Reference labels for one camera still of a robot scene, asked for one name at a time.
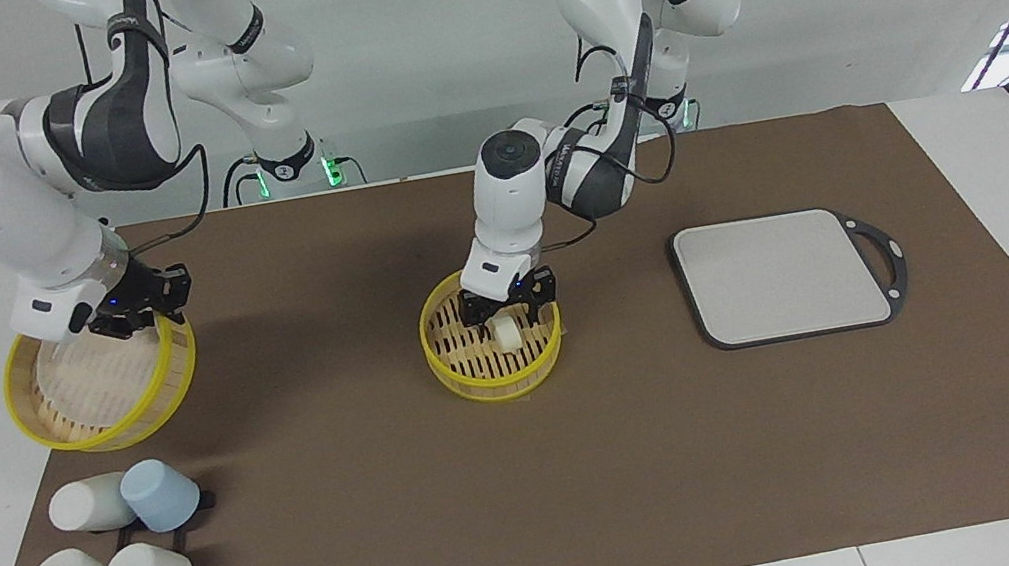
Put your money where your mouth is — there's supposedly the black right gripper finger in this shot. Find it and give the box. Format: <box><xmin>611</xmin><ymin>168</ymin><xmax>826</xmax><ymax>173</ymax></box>
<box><xmin>150</xmin><ymin>290</ymin><xmax>196</xmax><ymax>329</ymax></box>
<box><xmin>87</xmin><ymin>314</ymin><xmax>138</xmax><ymax>347</ymax></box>

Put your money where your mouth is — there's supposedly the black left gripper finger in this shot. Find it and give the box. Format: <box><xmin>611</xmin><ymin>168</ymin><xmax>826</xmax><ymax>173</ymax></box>
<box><xmin>516</xmin><ymin>270</ymin><xmax>563</xmax><ymax>329</ymax></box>
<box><xmin>456</xmin><ymin>290</ymin><xmax>499</xmax><ymax>343</ymax></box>

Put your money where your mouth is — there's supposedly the white steamed bun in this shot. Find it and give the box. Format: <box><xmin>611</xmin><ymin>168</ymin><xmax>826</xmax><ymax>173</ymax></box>
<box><xmin>490</xmin><ymin>314</ymin><xmax>524</xmax><ymax>351</ymax></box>

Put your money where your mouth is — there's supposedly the white perforated steamer liner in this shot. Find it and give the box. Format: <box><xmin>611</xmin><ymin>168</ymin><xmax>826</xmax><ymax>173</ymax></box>
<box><xmin>31</xmin><ymin>321</ymin><xmax>183</xmax><ymax>442</ymax></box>

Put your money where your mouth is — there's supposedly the yellow-rimmed bamboo steamer tier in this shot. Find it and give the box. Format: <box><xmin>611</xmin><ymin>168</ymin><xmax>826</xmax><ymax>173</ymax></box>
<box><xmin>0</xmin><ymin>306</ymin><xmax>211</xmax><ymax>466</ymax></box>
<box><xmin>411</xmin><ymin>255</ymin><xmax>573</xmax><ymax>412</ymax></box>

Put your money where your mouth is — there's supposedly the light blue plastic cup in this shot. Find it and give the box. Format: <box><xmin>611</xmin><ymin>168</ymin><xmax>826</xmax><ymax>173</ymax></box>
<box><xmin>116</xmin><ymin>453</ymin><xmax>206</xmax><ymax>538</ymax></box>

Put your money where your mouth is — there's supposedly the brown table mat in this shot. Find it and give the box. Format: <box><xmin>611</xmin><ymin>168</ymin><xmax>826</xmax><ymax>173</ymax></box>
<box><xmin>0</xmin><ymin>80</ymin><xmax>1009</xmax><ymax>566</ymax></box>

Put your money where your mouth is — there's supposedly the black cup rack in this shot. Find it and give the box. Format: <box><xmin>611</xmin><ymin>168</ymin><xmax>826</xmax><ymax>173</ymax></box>
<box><xmin>110</xmin><ymin>489</ymin><xmax>226</xmax><ymax>566</ymax></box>

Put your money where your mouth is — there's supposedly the white grey-rimmed cutting board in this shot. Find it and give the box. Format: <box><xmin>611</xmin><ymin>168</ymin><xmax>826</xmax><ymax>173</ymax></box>
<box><xmin>664</xmin><ymin>194</ymin><xmax>916</xmax><ymax>358</ymax></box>

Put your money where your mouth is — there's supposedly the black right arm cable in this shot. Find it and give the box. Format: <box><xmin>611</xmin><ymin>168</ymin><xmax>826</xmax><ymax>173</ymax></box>
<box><xmin>74</xmin><ymin>5</ymin><xmax>223</xmax><ymax>260</ymax></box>

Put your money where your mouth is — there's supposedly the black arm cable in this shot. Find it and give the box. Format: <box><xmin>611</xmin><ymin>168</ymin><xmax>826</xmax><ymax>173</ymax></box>
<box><xmin>74</xmin><ymin>5</ymin><xmax>223</xmax><ymax>260</ymax></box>
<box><xmin>515</xmin><ymin>36</ymin><xmax>691</xmax><ymax>252</ymax></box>

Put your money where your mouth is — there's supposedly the black base cable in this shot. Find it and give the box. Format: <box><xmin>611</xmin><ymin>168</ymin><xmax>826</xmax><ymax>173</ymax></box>
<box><xmin>217</xmin><ymin>153</ymin><xmax>265</xmax><ymax>209</ymax></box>

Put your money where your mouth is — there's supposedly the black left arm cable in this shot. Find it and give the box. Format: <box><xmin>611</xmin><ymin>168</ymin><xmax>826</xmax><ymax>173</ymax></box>
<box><xmin>515</xmin><ymin>36</ymin><xmax>691</xmax><ymax>252</ymax></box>

